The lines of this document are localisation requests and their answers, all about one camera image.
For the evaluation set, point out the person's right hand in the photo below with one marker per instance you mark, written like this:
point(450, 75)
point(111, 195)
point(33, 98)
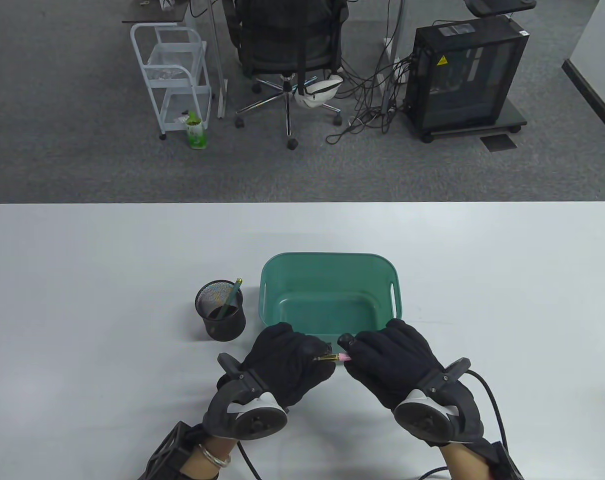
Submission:
point(395, 360)

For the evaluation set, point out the person's left hand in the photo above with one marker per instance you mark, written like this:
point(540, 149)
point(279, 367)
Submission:
point(287, 360)

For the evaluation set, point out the pink fountain pen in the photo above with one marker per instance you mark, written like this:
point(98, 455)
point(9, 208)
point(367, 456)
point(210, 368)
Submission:
point(342, 357)

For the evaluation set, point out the green plastic basket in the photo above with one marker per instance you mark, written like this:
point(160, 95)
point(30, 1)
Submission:
point(327, 295)

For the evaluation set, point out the green fountain pen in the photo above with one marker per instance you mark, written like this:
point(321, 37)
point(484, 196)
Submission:
point(232, 295)

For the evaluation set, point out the person's left forearm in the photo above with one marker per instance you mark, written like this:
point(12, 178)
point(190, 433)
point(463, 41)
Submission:
point(220, 445)

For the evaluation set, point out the person's right forearm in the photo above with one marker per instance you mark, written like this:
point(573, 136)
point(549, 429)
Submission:
point(465, 462)

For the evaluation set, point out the grey right hand tracker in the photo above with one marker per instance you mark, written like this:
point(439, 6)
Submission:
point(422, 420)

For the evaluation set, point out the grey hand tracker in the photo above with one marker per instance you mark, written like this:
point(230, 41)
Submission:
point(256, 424)
point(422, 420)

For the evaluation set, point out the grey left hand tracker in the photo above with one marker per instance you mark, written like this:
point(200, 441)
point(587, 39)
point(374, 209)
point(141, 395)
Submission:
point(256, 424)

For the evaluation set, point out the black mesh pen holder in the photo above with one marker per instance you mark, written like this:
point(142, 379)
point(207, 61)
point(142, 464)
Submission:
point(222, 327)

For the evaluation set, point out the black floor plate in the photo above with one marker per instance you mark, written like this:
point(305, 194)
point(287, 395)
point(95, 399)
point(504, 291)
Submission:
point(498, 142)

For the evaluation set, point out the green plastic bottle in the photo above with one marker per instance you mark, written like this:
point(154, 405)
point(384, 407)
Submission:
point(196, 135)

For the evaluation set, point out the white helmet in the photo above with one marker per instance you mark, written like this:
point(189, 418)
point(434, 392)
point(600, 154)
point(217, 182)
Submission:
point(317, 95)

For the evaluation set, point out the black wheeled platform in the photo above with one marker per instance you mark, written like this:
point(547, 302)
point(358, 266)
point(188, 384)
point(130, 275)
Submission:
point(515, 117)

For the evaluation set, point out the black computer tower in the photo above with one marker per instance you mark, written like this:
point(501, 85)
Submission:
point(462, 85)

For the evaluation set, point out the white desk leg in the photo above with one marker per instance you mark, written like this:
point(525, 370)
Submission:
point(395, 45)
point(217, 60)

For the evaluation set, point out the black office chair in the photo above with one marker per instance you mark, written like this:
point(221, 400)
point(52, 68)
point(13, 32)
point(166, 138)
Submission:
point(282, 45)

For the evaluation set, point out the white rolling cart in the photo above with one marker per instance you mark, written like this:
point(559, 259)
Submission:
point(175, 52)

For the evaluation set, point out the black stand base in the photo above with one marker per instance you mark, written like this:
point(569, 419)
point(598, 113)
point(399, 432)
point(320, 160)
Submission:
point(497, 7)

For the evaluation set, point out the dark desk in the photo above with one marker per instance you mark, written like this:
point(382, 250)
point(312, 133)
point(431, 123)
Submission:
point(152, 15)

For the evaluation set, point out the black left wrist mount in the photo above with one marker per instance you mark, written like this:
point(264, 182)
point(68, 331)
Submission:
point(170, 450)

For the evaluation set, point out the black wrist mount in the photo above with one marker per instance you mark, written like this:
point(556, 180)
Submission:
point(170, 450)
point(505, 462)

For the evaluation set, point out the black right wrist mount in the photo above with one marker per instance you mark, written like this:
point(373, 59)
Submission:
point(505, 462)

